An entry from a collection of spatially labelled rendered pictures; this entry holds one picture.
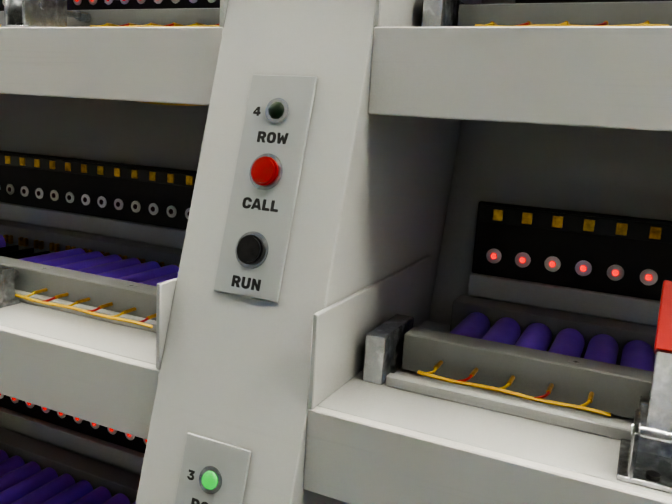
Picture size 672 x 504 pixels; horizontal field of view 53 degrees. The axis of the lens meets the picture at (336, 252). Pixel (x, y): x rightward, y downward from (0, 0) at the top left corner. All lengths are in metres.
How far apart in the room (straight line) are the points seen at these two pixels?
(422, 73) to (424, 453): 0.19
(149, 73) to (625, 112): 0.27
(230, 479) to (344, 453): 0.06
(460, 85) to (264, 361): 0.17
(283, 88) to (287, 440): 0.19
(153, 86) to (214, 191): 0.09
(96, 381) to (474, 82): 0.27
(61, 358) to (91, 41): 0.20
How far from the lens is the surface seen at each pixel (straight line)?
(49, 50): 0.51
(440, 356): 0.40
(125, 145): 0.71
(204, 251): 0.38
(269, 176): 0.36
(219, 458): 0.38
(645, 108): 0.34
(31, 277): 0.54
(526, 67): 0.35
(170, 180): 0.62
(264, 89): 0.38
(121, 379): 0.42
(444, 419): 0.35
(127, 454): 0.65
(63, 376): 0.45
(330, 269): 0.35
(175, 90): 0.43
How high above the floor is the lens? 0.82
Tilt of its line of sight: 3 degrees up
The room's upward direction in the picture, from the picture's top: 10 degrees clockwise
